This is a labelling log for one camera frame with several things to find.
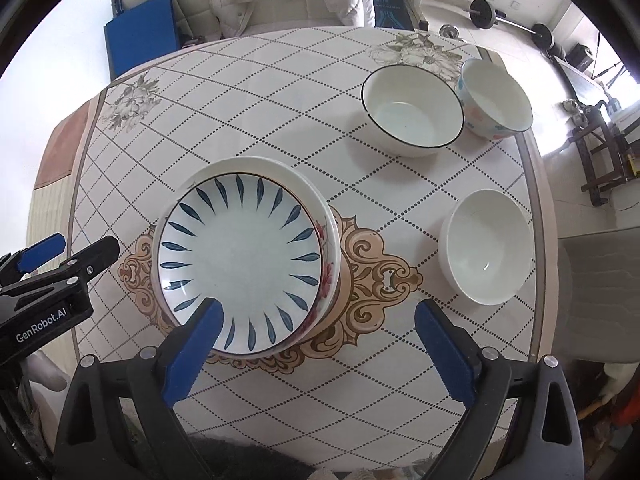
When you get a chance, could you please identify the blue leaf pattern plate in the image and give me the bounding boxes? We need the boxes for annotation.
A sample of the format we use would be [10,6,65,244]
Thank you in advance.
[157,172,293,356]

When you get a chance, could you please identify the white plate grey floral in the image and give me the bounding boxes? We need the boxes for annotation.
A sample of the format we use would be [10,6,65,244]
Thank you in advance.
[152,156,324,359]

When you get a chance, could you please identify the white plate pink roses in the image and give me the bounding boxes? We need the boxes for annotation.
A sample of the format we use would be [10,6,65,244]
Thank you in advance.
[269,188,341,350]

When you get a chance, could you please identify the white gloved hand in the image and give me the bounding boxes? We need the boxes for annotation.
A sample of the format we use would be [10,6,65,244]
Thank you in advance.
[23,350,68,391]

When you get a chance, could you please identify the plain white bowl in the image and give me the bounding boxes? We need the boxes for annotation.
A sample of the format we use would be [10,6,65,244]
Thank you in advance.
[438,188,534,307]

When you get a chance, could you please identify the floral patterned tablecloth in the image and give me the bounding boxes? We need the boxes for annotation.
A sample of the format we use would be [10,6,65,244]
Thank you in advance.
[27,27,542,471]

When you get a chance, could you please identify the dark wooden stool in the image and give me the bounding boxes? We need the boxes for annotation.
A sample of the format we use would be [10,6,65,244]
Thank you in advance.
[568,101,639,208]

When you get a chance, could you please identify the cream sofa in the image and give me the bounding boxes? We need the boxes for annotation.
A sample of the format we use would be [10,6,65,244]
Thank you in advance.
[112,0,342,41]

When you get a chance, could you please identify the white bowl coloured pattern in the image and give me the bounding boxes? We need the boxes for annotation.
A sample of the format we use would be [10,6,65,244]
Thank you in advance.
[456,58,533,141]

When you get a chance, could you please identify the white bowl black rim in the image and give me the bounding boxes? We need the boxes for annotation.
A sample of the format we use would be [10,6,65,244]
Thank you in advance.
[360,64,464,158]

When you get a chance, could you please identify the black barbell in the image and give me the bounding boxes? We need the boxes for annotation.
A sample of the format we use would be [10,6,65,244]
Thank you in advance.
[468,0,557,50]

